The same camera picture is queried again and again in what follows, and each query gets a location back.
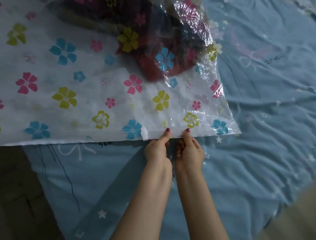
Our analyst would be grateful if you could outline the person's left hand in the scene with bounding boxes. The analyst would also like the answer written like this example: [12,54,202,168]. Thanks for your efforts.
[144,128,172,165]

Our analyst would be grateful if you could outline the dark red folded clothes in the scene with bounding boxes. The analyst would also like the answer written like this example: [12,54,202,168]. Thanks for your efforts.
[47,0,215,82]

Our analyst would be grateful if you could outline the person's left forearm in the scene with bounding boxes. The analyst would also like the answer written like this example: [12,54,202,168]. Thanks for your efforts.
[108,161,173,240]

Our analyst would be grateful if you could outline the blue star print bed sheet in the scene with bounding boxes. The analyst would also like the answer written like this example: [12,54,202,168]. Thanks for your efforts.
[22,0,316,240]

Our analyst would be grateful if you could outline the person's right hand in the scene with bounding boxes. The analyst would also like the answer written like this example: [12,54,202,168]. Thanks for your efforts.
[175,128,205,172]

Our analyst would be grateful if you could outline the person's right forearm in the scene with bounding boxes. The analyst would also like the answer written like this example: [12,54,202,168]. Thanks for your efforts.
[175,166,230,240]

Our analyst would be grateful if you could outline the flower print vacuum storage bag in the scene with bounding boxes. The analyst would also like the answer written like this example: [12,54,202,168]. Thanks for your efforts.
[0,0,241,147]

